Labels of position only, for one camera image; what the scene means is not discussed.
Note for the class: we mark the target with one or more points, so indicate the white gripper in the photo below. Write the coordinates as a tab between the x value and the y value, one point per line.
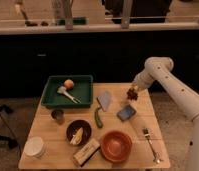
142	81

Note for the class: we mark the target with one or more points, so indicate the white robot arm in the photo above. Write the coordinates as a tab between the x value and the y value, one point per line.
159	69

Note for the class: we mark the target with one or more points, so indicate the red bowl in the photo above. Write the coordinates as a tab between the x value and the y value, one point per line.
116	146

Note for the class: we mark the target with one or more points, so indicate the dark brown bowl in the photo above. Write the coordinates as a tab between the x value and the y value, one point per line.
75	126

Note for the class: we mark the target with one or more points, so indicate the blue sponge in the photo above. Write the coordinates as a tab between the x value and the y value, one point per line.
126	113

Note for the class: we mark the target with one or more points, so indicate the silver fork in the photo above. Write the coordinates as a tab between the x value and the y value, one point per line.
156	155

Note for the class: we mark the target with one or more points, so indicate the green cucumber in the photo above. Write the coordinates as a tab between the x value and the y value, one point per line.
97	118

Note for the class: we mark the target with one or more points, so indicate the green plastic tray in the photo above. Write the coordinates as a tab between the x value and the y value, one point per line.
82	90

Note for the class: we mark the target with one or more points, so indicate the orange peach fruit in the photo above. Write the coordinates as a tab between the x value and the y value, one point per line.
68	84

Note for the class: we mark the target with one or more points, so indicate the yellow banana piece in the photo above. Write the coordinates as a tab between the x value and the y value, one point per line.
76	139

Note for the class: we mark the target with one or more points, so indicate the small dark metal cup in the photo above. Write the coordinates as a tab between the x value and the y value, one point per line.
58	116

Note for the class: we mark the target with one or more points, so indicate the wooden block eraser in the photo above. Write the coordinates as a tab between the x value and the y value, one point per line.
86	151

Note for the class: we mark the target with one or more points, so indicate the black chair base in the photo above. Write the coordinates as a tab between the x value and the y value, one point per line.
10	140

